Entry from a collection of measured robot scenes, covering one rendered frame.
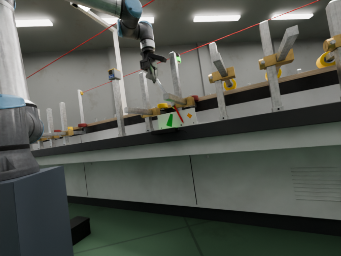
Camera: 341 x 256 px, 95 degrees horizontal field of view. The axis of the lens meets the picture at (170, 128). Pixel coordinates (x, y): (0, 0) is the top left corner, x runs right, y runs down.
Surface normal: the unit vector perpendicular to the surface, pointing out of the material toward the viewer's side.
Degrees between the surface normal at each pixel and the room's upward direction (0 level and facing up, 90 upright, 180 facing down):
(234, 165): 90
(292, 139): 90
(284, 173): 90
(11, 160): 70
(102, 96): 90
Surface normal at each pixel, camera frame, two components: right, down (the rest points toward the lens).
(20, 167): 0.84, -0.47
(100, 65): 0.15, -0.06
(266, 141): -0.45, 0.03
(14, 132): 0.97, -0.15
